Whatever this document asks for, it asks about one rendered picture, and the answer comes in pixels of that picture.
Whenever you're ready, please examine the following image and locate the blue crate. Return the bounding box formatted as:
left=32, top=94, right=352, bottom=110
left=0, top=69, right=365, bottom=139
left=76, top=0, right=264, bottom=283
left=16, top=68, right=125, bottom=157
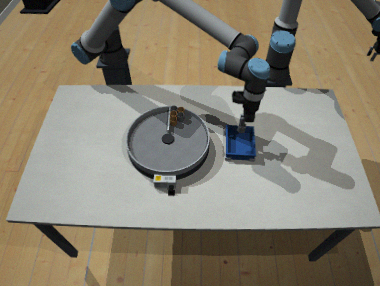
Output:
left=225, top=124, right=258, bottom=161

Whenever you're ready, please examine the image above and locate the white control box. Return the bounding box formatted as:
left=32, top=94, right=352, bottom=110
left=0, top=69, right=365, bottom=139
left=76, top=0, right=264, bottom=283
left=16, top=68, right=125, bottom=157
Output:
left=153, top=173, right=177, bottom=197

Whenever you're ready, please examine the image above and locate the black box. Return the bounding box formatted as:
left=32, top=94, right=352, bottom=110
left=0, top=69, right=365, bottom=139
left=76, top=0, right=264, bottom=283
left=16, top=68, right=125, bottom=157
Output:
left=19, top=0, right=62, bottom=15

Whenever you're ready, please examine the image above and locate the grey turntable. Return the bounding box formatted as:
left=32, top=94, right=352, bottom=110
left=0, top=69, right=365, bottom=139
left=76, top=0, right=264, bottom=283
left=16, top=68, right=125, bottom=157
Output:
left=126, top=105, right=211, bottom=180

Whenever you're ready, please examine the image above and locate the white table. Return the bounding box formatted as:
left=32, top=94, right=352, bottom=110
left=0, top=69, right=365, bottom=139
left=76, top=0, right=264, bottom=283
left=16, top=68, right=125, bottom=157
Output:
left=5, top=84, right=380, bottom=263

